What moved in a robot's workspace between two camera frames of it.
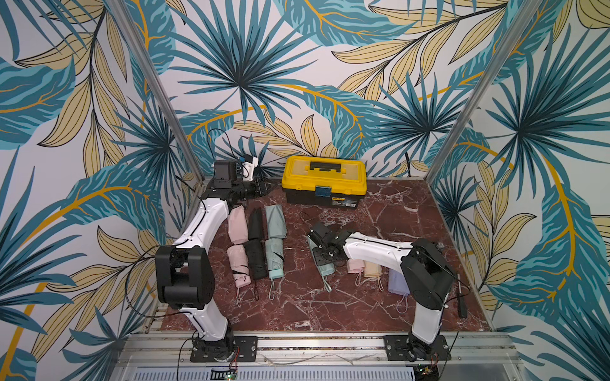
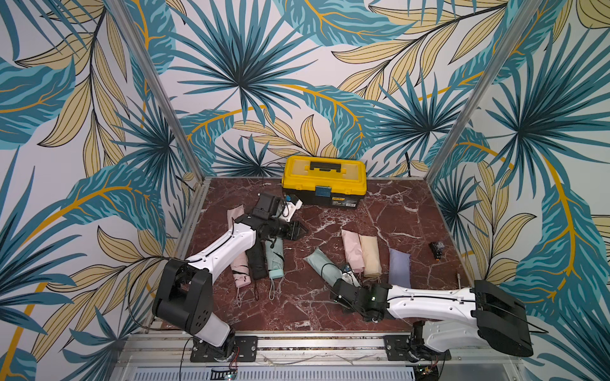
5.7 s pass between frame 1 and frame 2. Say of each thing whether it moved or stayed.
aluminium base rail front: stayed
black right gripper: moved
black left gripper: moved
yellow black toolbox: stayed
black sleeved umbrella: stayed
